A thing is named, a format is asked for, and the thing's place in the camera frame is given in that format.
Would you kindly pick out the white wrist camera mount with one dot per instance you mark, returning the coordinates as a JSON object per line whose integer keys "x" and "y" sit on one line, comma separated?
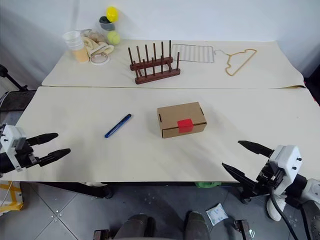
{"x": 10, "y": 136}
{"x": 287, "y": 158}

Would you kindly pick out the white rounded floor object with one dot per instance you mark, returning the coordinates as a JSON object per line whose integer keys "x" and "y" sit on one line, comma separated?
{"x": 273, "y": 212}

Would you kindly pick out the dark wooden peg rack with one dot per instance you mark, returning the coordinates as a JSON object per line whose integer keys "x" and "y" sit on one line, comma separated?
{"x": 155, "y": 70}

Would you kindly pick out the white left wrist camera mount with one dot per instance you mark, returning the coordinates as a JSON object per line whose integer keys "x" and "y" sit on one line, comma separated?
{"x": 10, "y": 136}

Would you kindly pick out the dark metal bracket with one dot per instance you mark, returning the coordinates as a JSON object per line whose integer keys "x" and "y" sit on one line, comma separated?
{"x": 100, "y": 235}
{"x": 243, "y": 230}

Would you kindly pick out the beige table cover sheet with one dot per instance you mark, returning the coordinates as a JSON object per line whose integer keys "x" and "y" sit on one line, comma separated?
{"x": 100, "y": 162}

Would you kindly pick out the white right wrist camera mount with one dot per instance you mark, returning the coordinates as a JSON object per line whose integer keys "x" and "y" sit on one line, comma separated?
{"x": 287, "y": 158}

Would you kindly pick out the brown cardboard box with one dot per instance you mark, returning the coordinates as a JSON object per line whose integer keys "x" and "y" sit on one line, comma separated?
{"x": 180, "y": 112}

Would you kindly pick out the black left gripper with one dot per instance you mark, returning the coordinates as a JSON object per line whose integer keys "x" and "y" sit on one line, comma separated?
{"x": 26, "y": 157}

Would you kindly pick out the yellow plastic egg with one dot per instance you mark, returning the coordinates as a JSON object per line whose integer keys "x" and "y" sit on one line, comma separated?
{"x": 112, "y": 13}

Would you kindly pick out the stack of white paper cups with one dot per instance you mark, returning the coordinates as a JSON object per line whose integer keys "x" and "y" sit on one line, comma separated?
{"x": 72, "y": 40}

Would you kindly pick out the dark rounded shape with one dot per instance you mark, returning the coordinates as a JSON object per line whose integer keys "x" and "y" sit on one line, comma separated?
{"x": 197, "y": 226}
{"x": 135, "y": 227}

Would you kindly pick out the beige cloth gloves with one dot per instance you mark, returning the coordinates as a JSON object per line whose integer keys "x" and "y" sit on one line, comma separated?
{"x": 96, "y": 45}

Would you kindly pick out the clear plastic container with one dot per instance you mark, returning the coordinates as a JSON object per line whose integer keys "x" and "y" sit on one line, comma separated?
{"x": 107, "y": 26}

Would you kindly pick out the white tape roll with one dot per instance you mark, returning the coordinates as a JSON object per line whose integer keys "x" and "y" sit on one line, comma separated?
{"x": 93, "y": 60}

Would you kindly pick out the yellow-green tennis ball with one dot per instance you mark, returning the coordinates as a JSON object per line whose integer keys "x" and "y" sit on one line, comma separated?
{"x": 113, "y": 37}

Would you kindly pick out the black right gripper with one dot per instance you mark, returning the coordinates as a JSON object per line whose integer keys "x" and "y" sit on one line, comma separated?
{"x": 268, "y": 178}

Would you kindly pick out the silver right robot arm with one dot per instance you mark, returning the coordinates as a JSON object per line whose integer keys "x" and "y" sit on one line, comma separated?
{"x": 312, "y": 186}

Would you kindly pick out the green plastic bag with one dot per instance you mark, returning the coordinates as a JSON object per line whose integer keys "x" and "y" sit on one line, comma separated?
{"x": 207, "y": 184}

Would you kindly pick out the white paper packet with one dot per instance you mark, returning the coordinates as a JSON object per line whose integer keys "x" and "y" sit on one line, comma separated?
{"x": 216, "y": 214}

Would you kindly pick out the black tripod stand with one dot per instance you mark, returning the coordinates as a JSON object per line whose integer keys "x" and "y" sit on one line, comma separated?
{"x": 10, "y": 77}

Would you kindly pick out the red cube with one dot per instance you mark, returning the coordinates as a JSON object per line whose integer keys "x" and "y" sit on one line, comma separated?
{"x": 185, "y": 125}

